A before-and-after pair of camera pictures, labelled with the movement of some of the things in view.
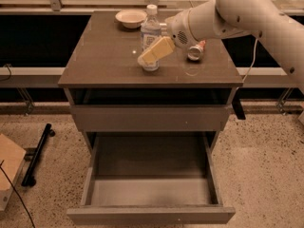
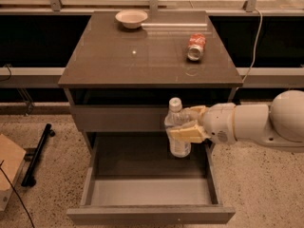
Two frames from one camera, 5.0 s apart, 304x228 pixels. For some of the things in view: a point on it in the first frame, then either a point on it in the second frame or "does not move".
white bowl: [131, 19] does not move
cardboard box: [11, 158] does not move
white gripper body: [178, 29] -> [218, 123]
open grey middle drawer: [151, 179] does not move
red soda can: [195, 52] does not move
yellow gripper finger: [161, 47] -> [191, 132]
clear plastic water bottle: [151, 30] -> [176, 117]
